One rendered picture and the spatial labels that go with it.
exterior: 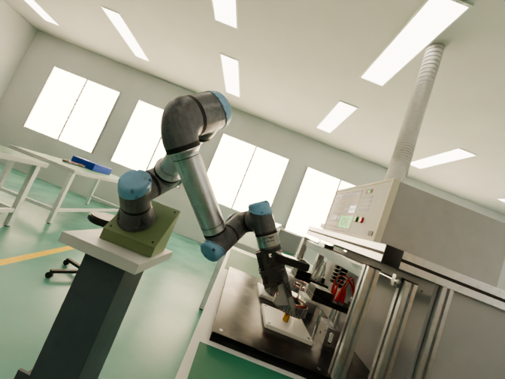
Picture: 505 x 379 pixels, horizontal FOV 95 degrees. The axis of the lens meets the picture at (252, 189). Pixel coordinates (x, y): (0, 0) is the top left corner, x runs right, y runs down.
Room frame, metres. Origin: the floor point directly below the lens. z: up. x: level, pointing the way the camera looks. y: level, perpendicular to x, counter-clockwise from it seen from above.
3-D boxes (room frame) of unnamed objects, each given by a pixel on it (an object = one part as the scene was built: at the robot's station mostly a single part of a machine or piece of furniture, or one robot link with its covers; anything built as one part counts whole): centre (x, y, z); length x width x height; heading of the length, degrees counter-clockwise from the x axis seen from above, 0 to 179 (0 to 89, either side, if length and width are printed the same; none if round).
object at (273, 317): (0.78, -0.26, 0.78); 0.15 x 0.15 x 0.01; 0
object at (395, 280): (0.90, -0.43, 1.04); 0.62 x 0.02 x 0.03; 0
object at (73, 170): (3.95, 2.65, 0.37); 1.90 x 0.90 x 0.75; 0
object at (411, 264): (0.90, -0.58, 1.09); 0.68 x 0.44 x 0.05; 0
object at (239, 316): (0.90, -0.27, 0.76); 0.64 x 0.47 x 0.02; 0
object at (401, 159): (2.02, -1.13, 2.42); 0.43 x 0.31 x 1.79; 0
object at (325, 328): (0.78, -0.40, 0.80); 0.07 x 0.05 x 0.06; 0
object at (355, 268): (0.90, -0.36, 1.03); 0.62 x 0.01 x 0.03; 0
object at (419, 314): (0.90, -0.51, 0.92); 0.66 x 0.01 x 0.30; 0
